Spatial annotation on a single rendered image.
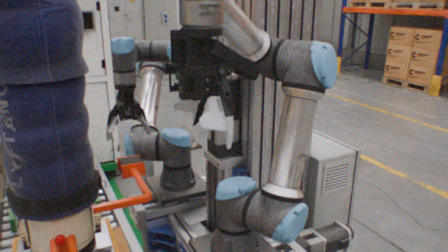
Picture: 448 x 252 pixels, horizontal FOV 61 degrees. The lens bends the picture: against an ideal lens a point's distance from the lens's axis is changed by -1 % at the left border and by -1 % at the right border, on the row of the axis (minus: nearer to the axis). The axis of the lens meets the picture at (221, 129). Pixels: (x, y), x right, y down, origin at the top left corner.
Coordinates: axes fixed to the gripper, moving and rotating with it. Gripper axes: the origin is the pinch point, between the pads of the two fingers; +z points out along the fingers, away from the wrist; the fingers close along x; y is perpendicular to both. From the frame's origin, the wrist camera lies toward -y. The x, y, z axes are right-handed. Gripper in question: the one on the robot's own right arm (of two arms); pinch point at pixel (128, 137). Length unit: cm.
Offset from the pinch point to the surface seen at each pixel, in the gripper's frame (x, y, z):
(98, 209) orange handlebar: -15.4, 26.9, 11.0
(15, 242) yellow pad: -39.4, 16.3, 22.2
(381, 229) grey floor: 205, -54, 130
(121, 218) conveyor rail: 3, -62, 70
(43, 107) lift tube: -26, 41, -25
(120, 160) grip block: -3.6, -1.3, 8.8
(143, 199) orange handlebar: -2.1, 26.8, 10.6
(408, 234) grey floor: 219, -40, 129
